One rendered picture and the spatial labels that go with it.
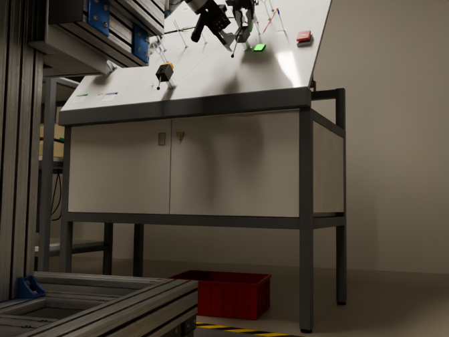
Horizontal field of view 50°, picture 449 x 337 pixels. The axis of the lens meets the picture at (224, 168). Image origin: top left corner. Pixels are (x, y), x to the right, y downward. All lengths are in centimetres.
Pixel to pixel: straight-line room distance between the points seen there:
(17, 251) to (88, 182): 110
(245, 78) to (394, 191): 199
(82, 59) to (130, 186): 90
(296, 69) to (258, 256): 212
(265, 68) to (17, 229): 115
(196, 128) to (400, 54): 219
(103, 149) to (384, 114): 219
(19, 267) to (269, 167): 97
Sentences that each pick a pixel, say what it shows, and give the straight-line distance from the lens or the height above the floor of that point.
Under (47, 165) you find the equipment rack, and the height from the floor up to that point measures 62.
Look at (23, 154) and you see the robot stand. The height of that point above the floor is 55.
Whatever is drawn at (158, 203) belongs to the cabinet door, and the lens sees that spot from 202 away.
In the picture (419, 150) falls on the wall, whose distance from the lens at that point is 369.
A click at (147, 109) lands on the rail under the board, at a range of 205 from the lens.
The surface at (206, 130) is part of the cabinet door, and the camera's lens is 193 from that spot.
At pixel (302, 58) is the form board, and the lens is 192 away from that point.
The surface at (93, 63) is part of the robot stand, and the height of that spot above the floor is 81.
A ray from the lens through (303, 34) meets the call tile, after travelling 199.
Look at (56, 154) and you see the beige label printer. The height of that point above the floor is 68.
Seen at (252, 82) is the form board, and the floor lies 91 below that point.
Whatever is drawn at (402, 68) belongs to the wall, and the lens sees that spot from 379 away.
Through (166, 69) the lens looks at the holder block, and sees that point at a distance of 200.
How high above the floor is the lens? 44
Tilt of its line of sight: 4 degrees up
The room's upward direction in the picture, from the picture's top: 1 degrees clockwise
